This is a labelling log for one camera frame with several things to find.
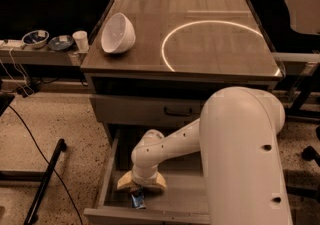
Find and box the black office chair base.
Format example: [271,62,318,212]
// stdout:
[286,126,320,203]

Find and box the red bull can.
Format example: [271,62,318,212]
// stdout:
[130,188,146,209]

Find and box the white paper cup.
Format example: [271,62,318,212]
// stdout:
[72,31,89,52]

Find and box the blue white bowl on shelf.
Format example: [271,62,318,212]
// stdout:
[22,30,49,49]

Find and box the white power strip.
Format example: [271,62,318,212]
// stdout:
[0,39,22,48]

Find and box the black drawer handle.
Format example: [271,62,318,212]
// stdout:
[163,107,193,117]

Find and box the open middle drawer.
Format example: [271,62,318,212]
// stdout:
[84,127,210,225]

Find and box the black stand leg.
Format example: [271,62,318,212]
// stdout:
[23,139,67,225]

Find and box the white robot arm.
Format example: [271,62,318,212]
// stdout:
[117,87,293,225]

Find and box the grey drawer cabinet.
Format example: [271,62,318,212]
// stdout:
[81,0,284,138]

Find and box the closed top drawer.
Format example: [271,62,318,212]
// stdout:
[90,94,204,128]

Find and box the black floor cable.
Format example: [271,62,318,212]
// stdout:
[6,104,84,225]

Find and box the grey side shelf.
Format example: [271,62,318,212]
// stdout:
[0,48,86,66]

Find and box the grey chair back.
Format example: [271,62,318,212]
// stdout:
[284,0,320,35]

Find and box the white tilted bowl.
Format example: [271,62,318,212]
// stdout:
[101,13,136,54]

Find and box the blue plate on shelf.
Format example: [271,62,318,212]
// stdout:
[48,35,74,51]

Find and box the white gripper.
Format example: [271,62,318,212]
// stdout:
[117,166,166,191]

